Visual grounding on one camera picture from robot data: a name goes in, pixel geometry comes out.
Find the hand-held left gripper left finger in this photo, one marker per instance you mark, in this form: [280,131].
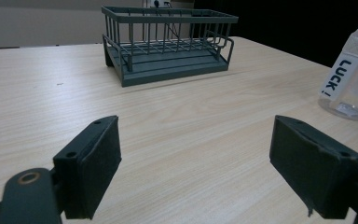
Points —
[88,168]

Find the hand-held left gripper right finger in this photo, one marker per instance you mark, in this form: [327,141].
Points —
[312,168]

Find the white wall power socket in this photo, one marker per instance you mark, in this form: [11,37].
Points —
[159,3]

